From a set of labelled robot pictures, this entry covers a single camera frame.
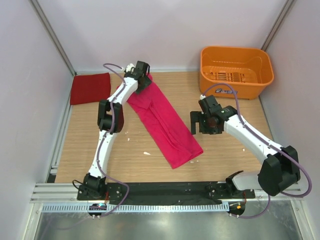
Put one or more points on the aluminium frame rail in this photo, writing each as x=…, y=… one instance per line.
x=67, y=193

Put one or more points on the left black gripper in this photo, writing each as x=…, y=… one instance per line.
x=147, y=83

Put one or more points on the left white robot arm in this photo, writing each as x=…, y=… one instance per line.
x=110, y=121

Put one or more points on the orange plastic basket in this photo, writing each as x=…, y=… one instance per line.
x=248, y=70

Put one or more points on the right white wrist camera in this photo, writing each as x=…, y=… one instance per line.
x=201, y=97

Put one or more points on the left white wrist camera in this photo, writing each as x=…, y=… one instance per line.
x=129, y=67

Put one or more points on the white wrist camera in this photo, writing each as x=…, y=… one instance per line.
x=129, y=67
x=201, y=97

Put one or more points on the folded dark red t shirt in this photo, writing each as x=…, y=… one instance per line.
x=90, y=88

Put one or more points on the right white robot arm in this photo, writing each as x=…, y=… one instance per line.
x=278, y=164

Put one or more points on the white slotted cable duct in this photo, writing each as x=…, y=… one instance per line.
x=103, y=208

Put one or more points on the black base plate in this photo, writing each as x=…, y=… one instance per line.
x=167, y=193

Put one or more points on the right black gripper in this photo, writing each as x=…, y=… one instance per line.
x=197, y=117

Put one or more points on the pink t shirt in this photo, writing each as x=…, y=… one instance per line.
x=165, y=126

